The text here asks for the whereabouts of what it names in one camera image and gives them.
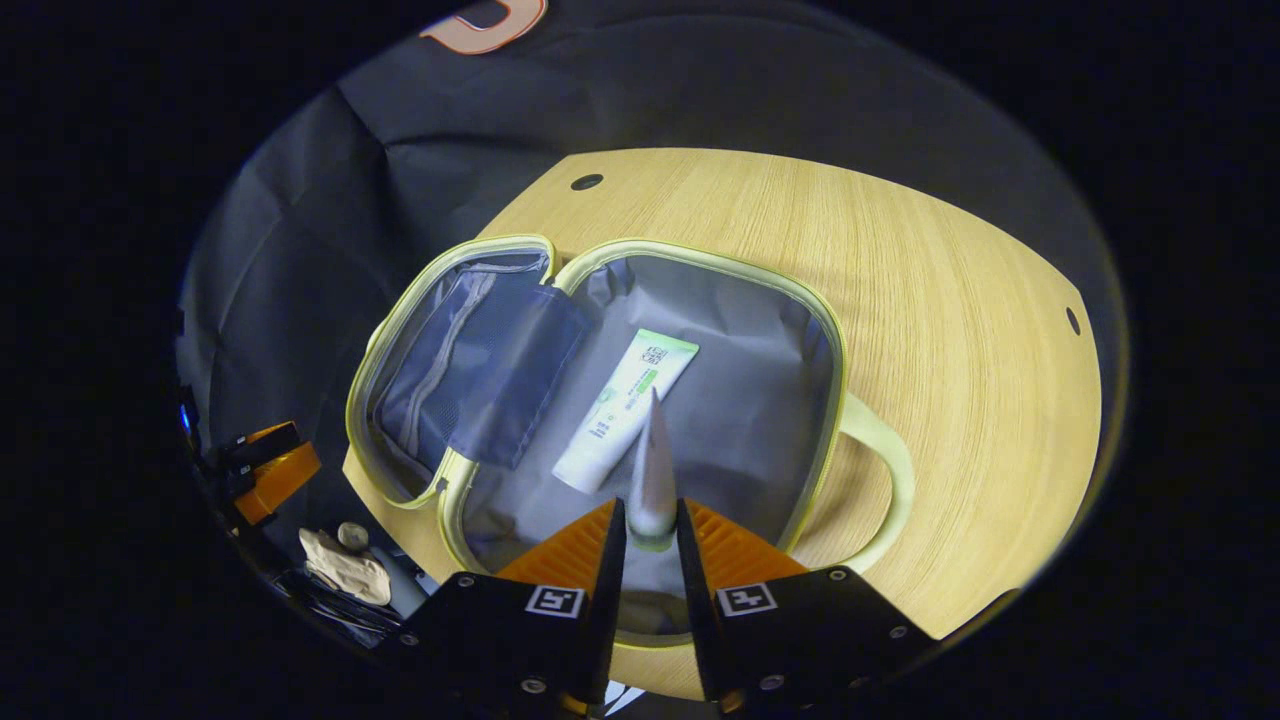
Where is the beige crumpled cloth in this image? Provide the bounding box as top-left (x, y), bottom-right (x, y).
top-left (298, 522), bottom-right (393, 607)

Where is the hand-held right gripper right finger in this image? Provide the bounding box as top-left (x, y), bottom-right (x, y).
top-left (676, 497), bottom-right (941, 716)

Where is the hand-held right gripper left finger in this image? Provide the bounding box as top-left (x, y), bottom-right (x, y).
top-left (398, 498), bottom-right (629, 719)

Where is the pale yellow soft suitcase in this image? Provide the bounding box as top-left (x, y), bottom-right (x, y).
top-left (345, 233), bottom-right (916, 649)

